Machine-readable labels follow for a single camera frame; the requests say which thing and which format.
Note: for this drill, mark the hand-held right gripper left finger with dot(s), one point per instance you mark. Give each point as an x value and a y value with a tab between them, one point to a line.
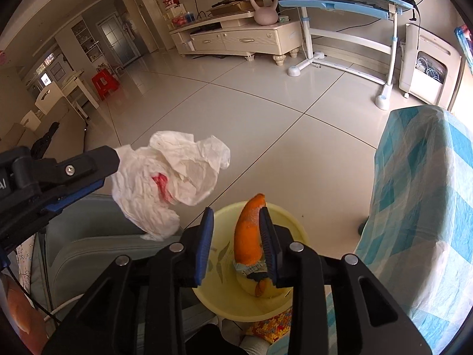
205	244

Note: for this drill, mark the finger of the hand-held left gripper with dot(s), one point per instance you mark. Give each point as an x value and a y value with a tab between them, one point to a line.
70	198
74	170

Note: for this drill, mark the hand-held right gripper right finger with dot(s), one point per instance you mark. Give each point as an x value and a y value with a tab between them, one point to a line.
271	259

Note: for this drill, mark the orange peel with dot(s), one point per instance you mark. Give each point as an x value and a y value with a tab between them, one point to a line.
247	236

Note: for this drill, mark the yellow plastic basin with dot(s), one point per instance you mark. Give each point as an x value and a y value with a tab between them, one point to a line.
221	299

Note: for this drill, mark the white tissue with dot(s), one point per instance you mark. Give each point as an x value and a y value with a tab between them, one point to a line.
147	170

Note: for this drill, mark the grey cushioned seat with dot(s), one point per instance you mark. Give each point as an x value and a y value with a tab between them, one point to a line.
92	236

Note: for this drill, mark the white dining chair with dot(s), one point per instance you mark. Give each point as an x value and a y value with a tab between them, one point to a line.
31	118
46	98

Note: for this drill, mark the red yellow floral cloth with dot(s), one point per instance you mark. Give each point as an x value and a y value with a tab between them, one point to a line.
273	327

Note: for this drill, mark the white dining table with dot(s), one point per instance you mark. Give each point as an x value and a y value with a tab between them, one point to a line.
79	85

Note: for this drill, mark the red plastic stool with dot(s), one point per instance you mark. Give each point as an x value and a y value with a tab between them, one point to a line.
105	81

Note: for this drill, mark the white display cabinet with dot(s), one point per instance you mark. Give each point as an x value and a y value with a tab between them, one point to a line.
87	40

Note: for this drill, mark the grey glass door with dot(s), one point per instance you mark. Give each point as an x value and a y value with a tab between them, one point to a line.
118	37

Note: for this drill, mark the blue checked tablecloth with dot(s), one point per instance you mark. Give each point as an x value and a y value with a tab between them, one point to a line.
406	210

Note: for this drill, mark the blue cup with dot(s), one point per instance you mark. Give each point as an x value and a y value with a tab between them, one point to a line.
190	17

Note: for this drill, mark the cream television cabinet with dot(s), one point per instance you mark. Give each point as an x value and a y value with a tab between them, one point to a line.
236	39

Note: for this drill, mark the brown cardboard box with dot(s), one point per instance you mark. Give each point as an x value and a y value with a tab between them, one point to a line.
232	7

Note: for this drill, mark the pink kettlebell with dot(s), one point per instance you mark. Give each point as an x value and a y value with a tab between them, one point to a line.
264	14

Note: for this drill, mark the green tissue box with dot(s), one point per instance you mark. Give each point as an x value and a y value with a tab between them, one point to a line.
284	19

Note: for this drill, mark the light blue study desk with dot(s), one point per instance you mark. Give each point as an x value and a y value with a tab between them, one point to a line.
332	7

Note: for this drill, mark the white air purifier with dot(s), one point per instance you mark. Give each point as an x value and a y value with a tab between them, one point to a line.
428	48

